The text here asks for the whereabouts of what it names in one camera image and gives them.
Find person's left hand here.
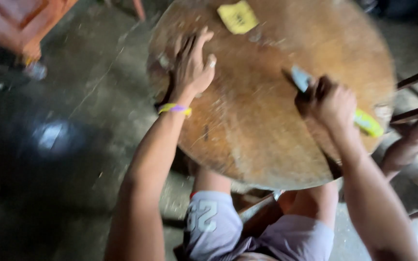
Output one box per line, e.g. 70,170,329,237
170,26,217,108

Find person's right hand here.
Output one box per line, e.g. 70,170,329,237
295,75,358,128

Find yellow handled metal scraper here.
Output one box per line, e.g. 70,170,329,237
282,65,384,138

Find round wooden table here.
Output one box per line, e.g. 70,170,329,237
147,0,397,191

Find yellow sandpaper piece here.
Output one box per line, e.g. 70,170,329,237
216,0,260,35

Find yellow purple wristband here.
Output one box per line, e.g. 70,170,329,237
158,103,192,118

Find person's grey shorts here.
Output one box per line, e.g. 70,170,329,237
183,190,335,261

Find clear plastic bottle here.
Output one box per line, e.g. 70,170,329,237
23,60,48,81

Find orange wooden furniture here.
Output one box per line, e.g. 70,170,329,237
0,0,79,62

